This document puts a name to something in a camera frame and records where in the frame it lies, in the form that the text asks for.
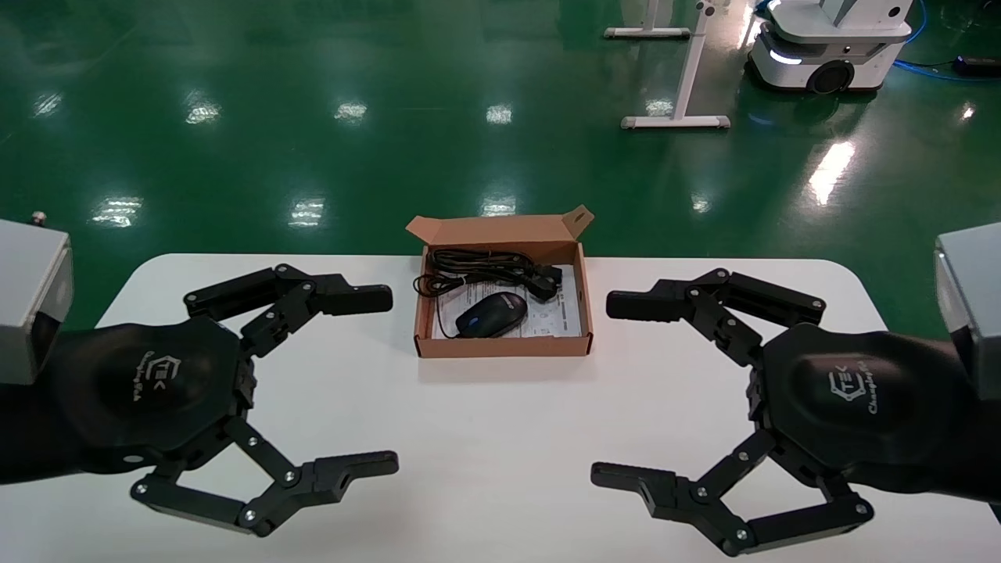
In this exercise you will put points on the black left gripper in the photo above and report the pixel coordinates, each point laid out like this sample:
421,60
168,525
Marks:
145,387

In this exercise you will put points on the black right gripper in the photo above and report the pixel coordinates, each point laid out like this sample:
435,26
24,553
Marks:
852,403

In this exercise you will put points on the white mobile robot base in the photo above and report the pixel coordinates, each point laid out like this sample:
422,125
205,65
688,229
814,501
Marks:
829,39

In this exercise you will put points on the brown cardboard box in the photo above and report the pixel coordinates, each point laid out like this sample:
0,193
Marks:
500,348

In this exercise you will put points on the white printed instruction sheet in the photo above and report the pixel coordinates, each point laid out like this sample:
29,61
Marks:
559,320

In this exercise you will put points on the white table leg stand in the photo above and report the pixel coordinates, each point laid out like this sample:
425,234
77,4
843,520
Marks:
647,32
676,122

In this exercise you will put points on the black power adapter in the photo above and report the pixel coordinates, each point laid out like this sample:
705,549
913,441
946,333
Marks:
977,66

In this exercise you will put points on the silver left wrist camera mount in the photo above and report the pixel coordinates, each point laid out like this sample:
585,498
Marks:
27,297

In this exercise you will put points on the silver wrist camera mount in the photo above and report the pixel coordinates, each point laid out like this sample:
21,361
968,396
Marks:
27,297
977,309

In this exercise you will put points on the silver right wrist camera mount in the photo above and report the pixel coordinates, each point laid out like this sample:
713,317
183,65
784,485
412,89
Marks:
977,309

